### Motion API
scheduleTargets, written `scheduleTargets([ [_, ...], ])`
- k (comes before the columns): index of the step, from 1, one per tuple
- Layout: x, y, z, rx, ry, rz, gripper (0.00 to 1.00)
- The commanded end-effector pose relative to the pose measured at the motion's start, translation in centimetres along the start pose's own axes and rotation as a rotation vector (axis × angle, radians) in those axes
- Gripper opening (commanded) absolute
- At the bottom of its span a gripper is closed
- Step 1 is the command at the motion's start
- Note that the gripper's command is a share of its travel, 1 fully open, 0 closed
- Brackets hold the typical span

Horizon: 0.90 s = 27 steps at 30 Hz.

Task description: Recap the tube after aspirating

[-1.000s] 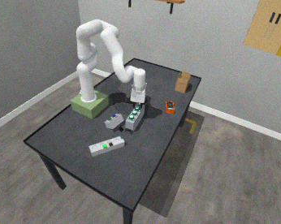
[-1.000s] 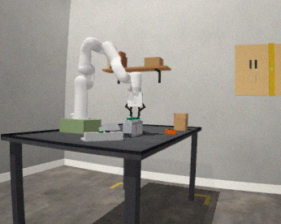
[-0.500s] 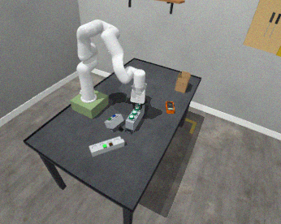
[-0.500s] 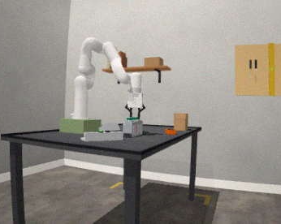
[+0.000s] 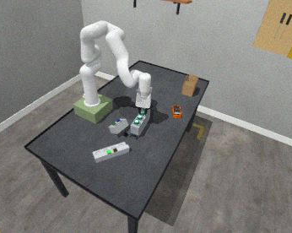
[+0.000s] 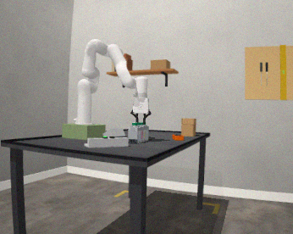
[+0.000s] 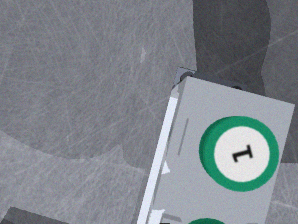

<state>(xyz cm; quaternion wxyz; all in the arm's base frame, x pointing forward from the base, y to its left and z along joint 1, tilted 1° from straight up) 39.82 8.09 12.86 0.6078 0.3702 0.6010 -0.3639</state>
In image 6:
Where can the small brown cardboard box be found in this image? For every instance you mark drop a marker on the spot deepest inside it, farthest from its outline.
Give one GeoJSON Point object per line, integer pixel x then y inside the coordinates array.
{"type": "Point", "coordinates": [187, 128]}

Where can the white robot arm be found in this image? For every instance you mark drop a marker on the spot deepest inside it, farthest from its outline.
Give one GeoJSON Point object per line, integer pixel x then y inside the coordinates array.
{"type": "Point", "coordinates": [88, 86]}

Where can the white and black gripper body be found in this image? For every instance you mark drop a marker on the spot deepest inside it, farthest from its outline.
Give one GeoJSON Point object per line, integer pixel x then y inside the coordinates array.
{"type": "Point", "coordinates": [141, 105]}

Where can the light grey panel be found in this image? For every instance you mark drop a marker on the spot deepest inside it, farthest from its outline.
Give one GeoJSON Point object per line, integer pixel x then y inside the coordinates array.
{"type": "Point", "coordinates": [106, 142]}

